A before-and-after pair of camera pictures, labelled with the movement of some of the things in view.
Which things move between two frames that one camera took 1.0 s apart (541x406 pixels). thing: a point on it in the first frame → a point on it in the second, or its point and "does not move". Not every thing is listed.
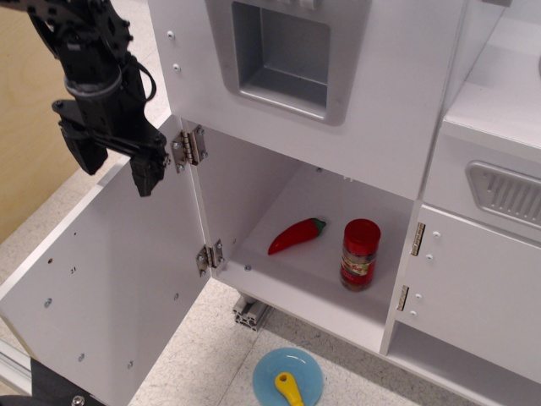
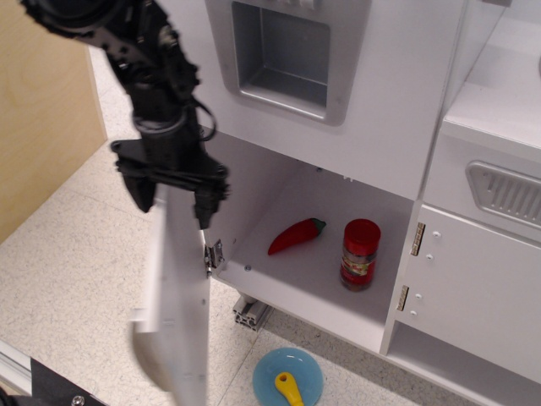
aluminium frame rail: x=15 y=367 does not move
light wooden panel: x=35 y=158 does not move
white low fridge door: x=101 y=301 → x=177 y=360
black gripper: x=116 y=117 → x=177 y=157
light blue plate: x=302 y=367 does not move
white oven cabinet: x=467 y=311 does not move
